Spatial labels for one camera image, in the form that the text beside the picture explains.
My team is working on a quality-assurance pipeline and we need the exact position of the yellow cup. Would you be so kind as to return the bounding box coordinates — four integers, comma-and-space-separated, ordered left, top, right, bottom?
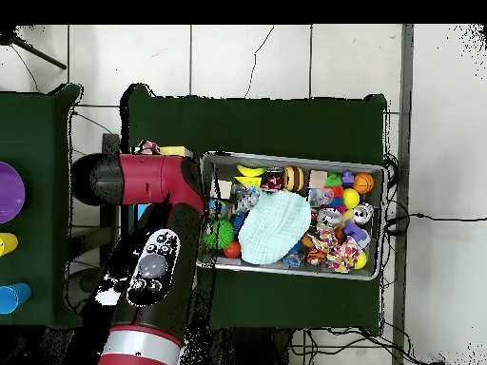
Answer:
0, 232, 20, 258

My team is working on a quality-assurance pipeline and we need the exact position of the yellow cheese wedge toy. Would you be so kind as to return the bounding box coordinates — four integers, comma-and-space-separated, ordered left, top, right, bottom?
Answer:
234, 176, 264, 189

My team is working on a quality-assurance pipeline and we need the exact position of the orange toy basketball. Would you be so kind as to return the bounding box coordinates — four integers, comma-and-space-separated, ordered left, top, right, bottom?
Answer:
353, 172, 376, 195

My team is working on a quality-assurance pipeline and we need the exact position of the blue cup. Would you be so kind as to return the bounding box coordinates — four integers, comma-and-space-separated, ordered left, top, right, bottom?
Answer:
0, 282, 32, 316

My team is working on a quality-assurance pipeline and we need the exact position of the green spiky ball with eyes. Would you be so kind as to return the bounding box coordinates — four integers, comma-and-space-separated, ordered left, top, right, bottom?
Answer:
202, 219, 236, 251

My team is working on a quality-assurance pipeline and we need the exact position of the clear mesh bin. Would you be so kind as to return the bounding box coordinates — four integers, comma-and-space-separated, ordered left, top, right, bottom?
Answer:
196, 151, 385, 281

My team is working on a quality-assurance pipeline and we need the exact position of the colourful polka dot cloth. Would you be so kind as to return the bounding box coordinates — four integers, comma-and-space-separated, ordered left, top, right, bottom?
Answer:
134, 140, 162, 157

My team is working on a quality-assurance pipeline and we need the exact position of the red ball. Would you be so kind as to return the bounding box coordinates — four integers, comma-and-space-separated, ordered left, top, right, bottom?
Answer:
224, 240, 243, 259

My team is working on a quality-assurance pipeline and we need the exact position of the purple plate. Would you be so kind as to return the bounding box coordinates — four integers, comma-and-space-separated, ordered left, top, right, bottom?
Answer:
0, 161, 28, 225

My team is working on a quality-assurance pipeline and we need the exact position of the plain wooden block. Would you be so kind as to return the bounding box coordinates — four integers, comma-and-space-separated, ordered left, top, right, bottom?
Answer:
212, 180, 233, 201

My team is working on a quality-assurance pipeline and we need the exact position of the dark green side table cloth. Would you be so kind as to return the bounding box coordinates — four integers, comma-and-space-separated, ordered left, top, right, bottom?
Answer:
0, 83, 85, 330

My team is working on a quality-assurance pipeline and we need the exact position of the wooden box with three holes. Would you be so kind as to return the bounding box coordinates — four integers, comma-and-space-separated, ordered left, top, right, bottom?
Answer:
132, 145, 196, 229

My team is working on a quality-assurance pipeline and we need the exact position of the mint green muslin cloth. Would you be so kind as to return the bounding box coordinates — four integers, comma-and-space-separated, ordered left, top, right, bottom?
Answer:
238, 189, 313, 266

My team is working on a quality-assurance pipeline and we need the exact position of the blue globe ball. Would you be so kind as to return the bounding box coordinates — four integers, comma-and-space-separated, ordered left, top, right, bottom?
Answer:
208, 199, 230, 221

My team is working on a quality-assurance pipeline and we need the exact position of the dark green tablecloth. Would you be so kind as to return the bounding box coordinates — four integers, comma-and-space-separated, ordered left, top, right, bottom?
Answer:
120, 83, 389, 336

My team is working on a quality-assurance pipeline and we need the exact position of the black tripod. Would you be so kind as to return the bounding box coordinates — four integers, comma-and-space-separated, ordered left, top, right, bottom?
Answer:
0, 26, 68, 71

